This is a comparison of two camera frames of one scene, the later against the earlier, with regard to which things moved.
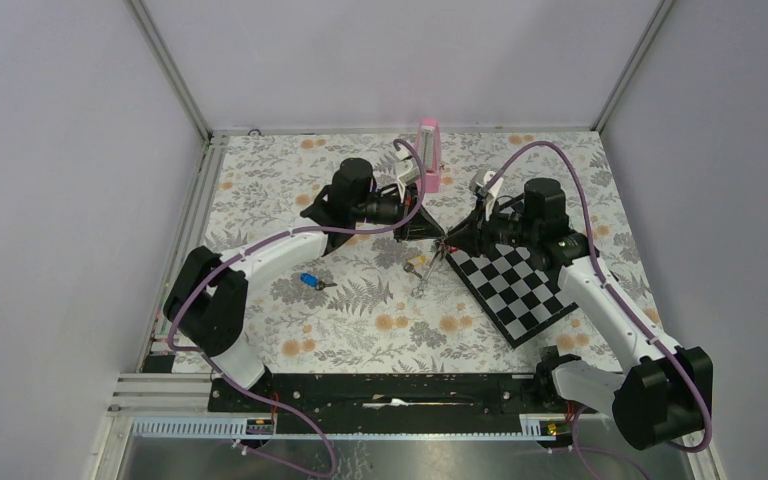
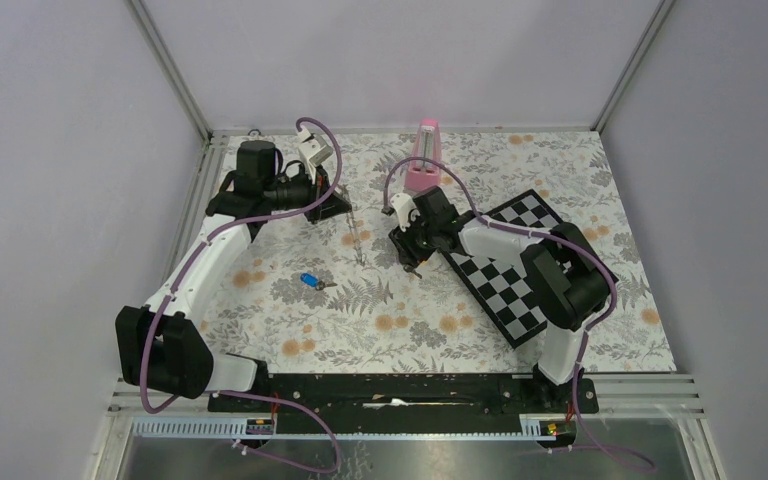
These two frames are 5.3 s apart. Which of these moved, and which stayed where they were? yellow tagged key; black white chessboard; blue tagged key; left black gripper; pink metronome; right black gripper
Moved: left black gripper; right black gripper
Stayed: yellow tagged key; pink metronome; blue tagged key; black white chessboard
